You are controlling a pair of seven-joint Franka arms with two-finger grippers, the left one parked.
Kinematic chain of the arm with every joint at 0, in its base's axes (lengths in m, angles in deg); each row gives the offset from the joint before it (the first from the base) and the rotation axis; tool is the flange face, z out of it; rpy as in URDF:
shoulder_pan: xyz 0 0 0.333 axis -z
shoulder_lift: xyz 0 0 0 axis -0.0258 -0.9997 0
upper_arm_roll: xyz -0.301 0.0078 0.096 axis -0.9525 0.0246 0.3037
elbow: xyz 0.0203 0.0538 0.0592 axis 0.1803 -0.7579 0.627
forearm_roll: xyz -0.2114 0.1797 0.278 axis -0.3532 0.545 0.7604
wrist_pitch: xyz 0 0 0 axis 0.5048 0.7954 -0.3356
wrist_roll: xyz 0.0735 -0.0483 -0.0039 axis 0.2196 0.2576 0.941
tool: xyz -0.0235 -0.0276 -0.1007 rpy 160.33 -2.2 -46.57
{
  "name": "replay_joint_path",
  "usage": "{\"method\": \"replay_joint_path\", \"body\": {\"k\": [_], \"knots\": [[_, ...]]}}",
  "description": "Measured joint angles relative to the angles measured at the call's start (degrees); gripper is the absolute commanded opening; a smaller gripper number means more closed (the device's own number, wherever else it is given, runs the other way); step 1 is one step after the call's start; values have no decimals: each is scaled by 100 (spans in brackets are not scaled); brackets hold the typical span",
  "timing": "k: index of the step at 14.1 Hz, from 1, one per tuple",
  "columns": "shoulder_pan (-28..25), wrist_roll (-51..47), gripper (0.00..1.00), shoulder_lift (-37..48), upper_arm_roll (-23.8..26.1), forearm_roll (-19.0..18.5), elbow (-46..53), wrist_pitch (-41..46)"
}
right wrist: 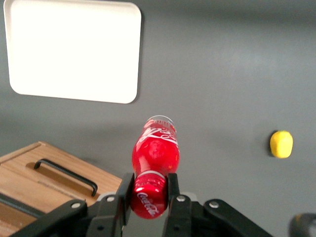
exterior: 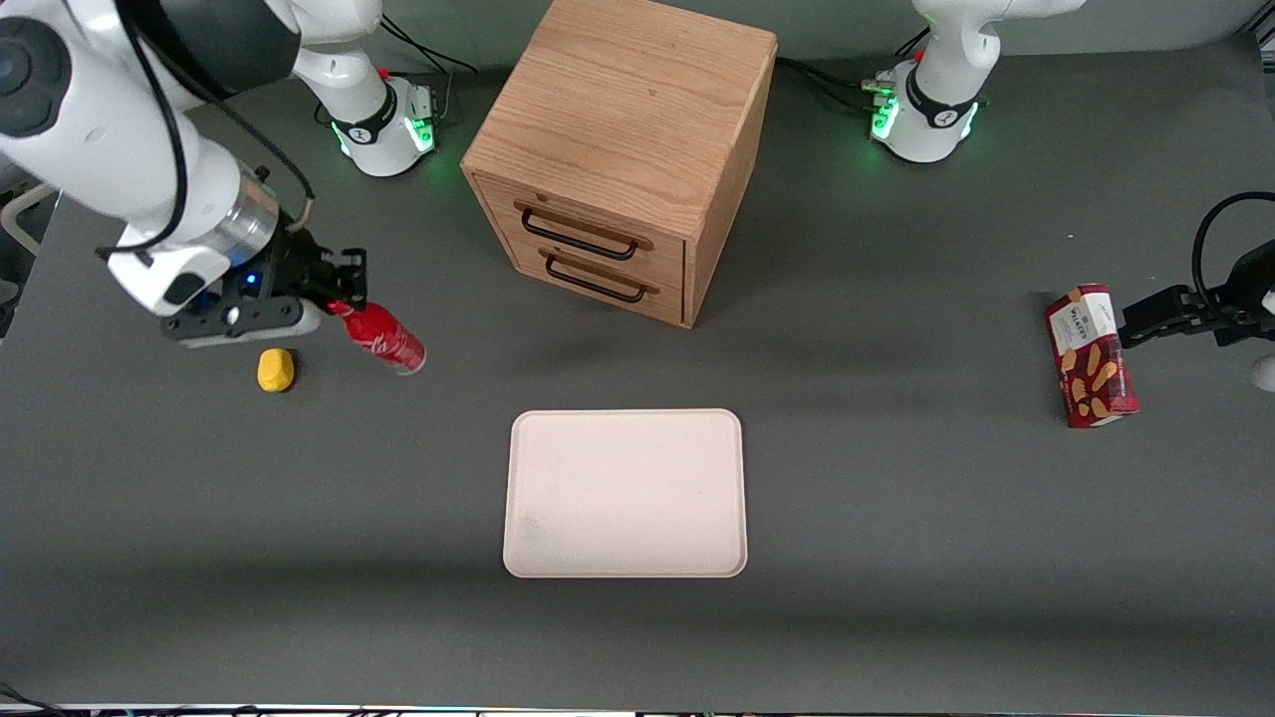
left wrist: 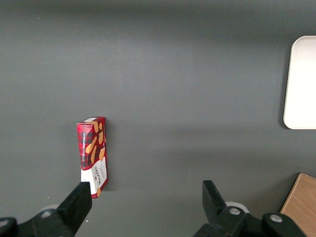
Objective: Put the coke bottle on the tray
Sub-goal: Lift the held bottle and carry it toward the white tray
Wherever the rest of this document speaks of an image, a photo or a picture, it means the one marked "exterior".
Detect wooden drawer front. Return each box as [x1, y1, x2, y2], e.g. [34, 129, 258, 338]
[483, 179, 688, 285]
[506, 239, 687, 325]

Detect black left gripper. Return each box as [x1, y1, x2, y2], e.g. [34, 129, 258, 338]
[1120, 239, 1275, 351]

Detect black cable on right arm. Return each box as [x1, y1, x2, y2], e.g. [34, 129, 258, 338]
[95, 0, 318, 262]

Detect red coke bottle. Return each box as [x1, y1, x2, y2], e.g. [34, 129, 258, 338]
[327, 299, 428, 376]

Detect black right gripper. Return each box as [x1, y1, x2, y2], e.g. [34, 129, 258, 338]
[212, 212, 369, 325]

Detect red cookie box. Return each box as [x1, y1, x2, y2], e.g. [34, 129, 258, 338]
[1044, 284, 1141, 430]

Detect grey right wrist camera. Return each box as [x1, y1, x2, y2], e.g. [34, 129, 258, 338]
[162, 295, 326, 351]

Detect black right arm base cables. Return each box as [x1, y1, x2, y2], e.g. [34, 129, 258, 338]
[379, 14, 480, 77]

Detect black arm base cables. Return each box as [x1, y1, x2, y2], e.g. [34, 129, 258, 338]
[379, 14, 480, 77]
[776, 56, 884, 114]

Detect black drawer handle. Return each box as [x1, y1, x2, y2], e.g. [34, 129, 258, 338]
[514, 199, 655, 263]
[539, 249, 660, 306]

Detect black left arm base cables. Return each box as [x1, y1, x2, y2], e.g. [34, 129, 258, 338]
[776, 56, 884, 114]

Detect white rectangular tray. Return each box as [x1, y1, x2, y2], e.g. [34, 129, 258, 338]
[502, 408, 749, 580]

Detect black looped cable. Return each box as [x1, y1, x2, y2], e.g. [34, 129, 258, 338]
[1191, 191, 1275, 302]

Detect grey chair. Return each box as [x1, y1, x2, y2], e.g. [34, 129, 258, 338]
[0, 159, 57, 260]

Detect wooden drawer cabinet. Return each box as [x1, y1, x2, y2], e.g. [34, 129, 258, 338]
[460, 0, 779, 331]

